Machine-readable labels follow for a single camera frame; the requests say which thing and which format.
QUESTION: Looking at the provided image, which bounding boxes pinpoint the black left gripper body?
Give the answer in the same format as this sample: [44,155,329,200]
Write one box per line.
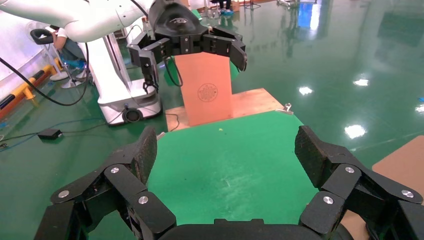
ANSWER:
[148,0,210,58]

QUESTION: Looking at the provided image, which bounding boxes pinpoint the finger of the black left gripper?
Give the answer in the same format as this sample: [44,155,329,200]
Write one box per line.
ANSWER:
[127,31,174,84]
[202,26,249,72]

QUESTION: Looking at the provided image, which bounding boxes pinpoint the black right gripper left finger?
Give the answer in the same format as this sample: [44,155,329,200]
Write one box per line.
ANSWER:
[33,125,177,240]

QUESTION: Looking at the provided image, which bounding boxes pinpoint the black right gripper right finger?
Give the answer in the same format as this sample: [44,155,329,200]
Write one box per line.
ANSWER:
[294,125,424,240]

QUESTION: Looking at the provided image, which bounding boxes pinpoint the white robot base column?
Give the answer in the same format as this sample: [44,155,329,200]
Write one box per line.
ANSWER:
[77,33,163,127]

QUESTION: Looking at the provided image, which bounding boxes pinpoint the person with blue shoe covers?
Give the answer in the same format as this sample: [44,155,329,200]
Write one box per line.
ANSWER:
[216,0,235,16]

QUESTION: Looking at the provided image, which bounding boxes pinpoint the brown wooden board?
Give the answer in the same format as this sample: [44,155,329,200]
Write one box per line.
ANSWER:
[164,87,285,132]

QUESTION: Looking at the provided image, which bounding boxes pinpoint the seated person in white shirt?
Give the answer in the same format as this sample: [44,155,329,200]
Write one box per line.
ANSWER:
[49,25,88,90]

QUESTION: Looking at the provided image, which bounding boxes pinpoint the silver metal binder clip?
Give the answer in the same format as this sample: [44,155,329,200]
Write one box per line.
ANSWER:
[275,102,295,116]

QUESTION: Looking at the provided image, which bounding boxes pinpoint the black power adapter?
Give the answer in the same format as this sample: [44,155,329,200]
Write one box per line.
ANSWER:
[37,128,63,141]

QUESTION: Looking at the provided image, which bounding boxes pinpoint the green table cloth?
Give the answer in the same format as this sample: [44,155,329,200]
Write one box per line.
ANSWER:
[145,110,321,226]

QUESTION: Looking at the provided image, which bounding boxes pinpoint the black curved padded rest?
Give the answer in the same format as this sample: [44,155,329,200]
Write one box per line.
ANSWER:
[29,28,56,46]

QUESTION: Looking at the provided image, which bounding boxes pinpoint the yellow and black barrier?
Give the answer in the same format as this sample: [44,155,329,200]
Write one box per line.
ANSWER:
[0,64,57,120]

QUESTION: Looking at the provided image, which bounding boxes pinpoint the black left wrist camera cable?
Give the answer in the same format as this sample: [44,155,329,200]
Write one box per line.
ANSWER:
[130,0,152,19]

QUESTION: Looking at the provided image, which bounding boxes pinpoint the thick black hanging arm cable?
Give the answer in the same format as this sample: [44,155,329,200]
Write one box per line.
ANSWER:
[0,42,91,108]

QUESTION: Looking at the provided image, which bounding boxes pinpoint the white pedestal fan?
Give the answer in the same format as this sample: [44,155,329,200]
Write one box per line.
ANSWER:
[24,21,69,82]

